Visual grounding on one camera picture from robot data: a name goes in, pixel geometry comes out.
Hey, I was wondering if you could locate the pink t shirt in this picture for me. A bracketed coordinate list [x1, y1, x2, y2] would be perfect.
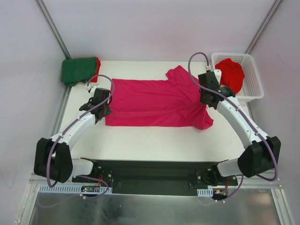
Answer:
[105, 66, 214, 130]

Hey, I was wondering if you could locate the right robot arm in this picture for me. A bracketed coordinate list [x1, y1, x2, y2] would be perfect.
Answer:
[198, 71, 281, 186]

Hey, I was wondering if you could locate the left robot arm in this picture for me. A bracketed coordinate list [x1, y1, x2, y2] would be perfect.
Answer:
[33, 88, 112, 183]

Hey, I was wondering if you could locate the folded red t shirt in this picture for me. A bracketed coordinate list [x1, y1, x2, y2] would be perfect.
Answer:
[80, 57, 101, 83]

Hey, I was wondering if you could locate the red t shirt in basket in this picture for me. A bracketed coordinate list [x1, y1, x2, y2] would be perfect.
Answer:
[215, 58, 245, 94]

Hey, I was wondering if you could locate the folded green t shirt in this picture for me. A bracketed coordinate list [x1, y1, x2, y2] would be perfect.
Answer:
[61, 57, 98, 87]

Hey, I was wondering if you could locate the white plastic laundry basket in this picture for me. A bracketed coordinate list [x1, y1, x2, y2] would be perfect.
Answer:
[211, 52, 264, 102]

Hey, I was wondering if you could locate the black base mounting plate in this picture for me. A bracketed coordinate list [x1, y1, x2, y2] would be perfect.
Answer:
[72, 160, 238, 196]

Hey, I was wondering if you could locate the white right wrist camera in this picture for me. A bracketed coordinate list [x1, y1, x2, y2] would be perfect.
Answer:
[210, 69, 222, 83]

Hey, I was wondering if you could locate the left aluminium corner post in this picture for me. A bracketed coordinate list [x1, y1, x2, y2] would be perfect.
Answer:
[35, 0, 72, 59]

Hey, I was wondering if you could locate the aluminium corner post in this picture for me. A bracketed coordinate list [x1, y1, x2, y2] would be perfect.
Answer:
[35, 0, 72, 59]
[245, 0, 284, 54]

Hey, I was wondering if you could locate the left white cable duct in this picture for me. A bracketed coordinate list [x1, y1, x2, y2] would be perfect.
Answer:
[39, 184, 113, 195]

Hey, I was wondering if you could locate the white cable duct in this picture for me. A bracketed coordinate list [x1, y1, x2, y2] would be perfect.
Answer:
[39, 184, 113, 195]
[196, 187, 228, 197]

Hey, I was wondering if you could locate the right aluminium corner post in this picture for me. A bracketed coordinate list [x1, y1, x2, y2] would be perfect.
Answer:
[245, 0, 284, 54]

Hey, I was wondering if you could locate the right white cable duct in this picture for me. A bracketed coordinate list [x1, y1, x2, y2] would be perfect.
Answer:
[196, 187, 228, 197]

